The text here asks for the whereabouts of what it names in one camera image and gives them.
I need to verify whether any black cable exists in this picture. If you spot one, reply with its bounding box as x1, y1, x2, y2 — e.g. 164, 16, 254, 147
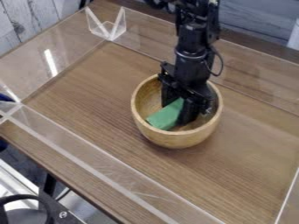
0, 193, 54, 224

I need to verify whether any green rectangular block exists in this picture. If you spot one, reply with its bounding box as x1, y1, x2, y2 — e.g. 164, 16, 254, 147
146, 98, 183, 130

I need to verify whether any brown wooden bowl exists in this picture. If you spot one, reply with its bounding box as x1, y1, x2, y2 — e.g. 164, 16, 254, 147
131, 74, 224, 149

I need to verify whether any grey metal bracket with screw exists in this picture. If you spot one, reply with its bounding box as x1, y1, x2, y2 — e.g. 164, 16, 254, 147
39, 192, 87, 224

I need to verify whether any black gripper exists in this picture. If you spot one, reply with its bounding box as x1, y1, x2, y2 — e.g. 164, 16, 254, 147
158, 50, 215, 126

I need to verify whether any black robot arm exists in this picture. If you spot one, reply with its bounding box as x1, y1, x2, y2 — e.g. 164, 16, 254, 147
144, 0, 222, 130

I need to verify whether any black metal table leg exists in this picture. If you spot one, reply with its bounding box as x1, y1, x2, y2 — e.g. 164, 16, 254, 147
43, 174, 58, 197

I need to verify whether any clear acrylic enclosure wall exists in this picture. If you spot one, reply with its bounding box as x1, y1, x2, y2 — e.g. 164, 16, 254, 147
0, 0, 299, 224

